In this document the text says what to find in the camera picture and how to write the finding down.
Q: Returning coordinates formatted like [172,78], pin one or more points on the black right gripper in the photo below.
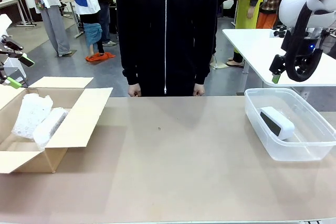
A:
[308,41]

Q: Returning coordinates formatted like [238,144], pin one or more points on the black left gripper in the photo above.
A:
[2,69]

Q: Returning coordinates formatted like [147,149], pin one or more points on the bubble-wrapped clock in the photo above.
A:
[51,127]
[30,116]

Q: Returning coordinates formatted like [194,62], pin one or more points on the white rectangular box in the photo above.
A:
[282,125]

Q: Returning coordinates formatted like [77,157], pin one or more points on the person's left hand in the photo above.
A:
[199,90]

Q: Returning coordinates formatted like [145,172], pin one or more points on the person's right hand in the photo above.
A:
[134,90]

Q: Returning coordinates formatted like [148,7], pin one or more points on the white floor stand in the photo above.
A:
[14,69]

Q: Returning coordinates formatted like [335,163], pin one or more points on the white table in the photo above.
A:
[257,51]

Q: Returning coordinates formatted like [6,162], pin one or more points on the mannequin plaid shirt orange trousers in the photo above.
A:
[269,9]

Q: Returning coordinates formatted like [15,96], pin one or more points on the person in yellow apron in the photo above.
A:
[246,11]

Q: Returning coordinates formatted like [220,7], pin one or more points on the mannequin white shirt grey trousers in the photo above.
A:
[52,11]

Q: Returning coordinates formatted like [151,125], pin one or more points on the open cardboard box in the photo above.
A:
[78,121]

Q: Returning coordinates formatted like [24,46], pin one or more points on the orange cloth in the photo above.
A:
[99,57]

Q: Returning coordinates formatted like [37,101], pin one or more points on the clear plastic bin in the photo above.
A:
[309,150]

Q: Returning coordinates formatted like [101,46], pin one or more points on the person in blue jeans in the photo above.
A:
[106,19]

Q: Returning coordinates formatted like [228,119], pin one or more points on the person in black hoodie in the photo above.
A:
[168,37]

